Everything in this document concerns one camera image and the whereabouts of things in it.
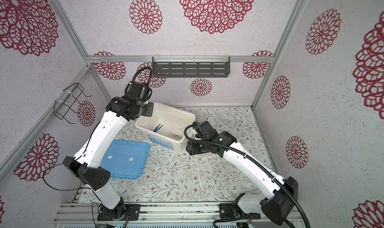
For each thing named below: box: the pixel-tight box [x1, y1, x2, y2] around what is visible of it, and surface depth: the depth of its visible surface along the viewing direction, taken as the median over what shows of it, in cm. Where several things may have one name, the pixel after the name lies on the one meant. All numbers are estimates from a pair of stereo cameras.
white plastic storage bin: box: [135, 102, 196, 152], surface depth 99 cm
